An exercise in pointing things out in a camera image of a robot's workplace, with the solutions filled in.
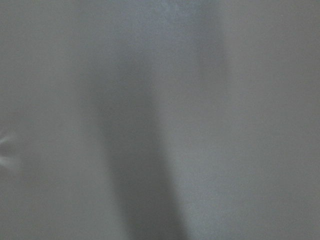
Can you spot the glass sauce bottle metal spout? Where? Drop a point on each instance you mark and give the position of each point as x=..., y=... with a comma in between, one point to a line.
x=7, y=149

